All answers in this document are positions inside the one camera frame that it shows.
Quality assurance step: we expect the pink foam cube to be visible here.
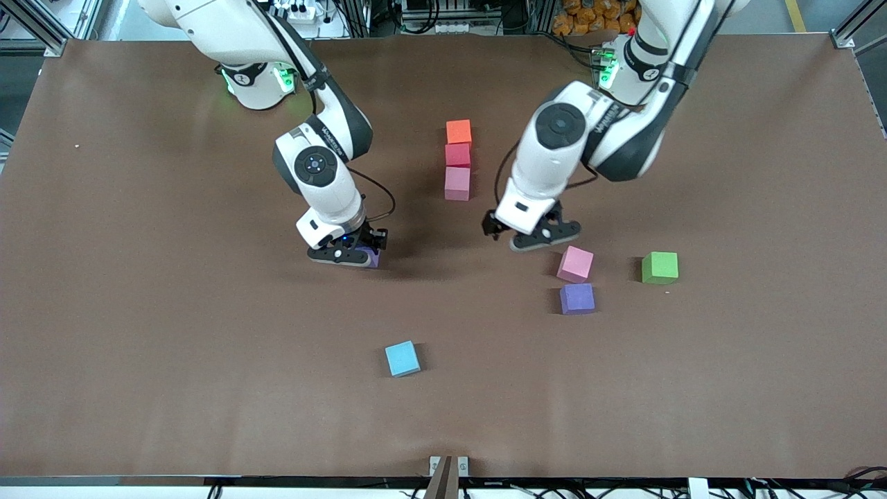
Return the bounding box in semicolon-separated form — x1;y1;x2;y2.
443;166;472;202
556;245;595;284

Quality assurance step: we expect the green foam cube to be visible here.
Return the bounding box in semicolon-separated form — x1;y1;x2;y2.
641;252;680;286

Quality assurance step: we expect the light blue foam cube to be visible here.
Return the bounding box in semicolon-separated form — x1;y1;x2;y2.
385;340;421;378

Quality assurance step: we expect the bag of orange snacks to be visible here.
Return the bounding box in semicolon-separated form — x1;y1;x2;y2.
552;0;642;37

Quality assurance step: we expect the white power strip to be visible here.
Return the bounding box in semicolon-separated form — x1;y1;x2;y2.
267;0;328;23

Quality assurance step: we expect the metal bracket with brown strip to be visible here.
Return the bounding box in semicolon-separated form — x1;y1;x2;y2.
424;455;470;499

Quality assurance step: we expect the aluminium frame profile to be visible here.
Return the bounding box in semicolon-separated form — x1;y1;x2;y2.
830;0;887;51
0;0;105;58

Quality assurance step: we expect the red and black cable bundle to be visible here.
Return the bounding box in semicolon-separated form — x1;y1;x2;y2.
840;466;887;499

